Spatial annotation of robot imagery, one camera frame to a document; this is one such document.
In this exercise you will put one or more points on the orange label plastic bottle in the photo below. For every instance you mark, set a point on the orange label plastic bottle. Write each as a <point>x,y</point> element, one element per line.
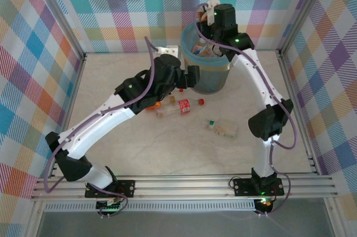
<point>155,106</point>

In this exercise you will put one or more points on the red label cola bottle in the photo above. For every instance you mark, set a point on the red label cola bottle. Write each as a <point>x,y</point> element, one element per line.
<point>184,106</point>

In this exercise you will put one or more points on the clear green cap bottle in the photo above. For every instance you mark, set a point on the clear green cap bottle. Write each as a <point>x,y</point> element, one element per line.
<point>223,130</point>

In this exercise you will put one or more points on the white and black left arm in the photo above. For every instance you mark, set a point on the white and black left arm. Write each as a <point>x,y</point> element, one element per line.
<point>92,125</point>

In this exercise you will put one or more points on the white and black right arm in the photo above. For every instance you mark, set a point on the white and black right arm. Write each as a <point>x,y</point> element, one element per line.
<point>249,71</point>

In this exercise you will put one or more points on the mesh bin with blue liner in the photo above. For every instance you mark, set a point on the mesh bin with blue liner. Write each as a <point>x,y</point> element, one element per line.
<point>209,78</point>

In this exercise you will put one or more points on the small clear plastic bottle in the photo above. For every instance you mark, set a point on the small clear plastic bottle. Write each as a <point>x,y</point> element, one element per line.
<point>172,100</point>

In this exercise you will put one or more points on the pink label plastic bottle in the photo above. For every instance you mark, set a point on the pink label plastic bottle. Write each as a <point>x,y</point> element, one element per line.
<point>198,47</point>

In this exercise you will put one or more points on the aluminium frame post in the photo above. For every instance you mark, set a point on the aluminium frame post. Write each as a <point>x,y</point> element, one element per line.
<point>302,11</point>
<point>62,16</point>

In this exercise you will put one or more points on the aluminium side floor rail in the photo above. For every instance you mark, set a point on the aluminium side floor rail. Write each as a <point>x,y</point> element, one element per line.
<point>310,142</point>
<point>74,81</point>

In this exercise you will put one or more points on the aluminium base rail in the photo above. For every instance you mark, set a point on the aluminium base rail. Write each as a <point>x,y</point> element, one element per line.
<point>181,186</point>

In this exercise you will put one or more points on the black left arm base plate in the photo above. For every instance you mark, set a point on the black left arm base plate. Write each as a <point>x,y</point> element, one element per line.
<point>127,188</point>

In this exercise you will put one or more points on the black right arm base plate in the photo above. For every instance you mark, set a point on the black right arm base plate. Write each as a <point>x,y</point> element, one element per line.
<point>242,186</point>

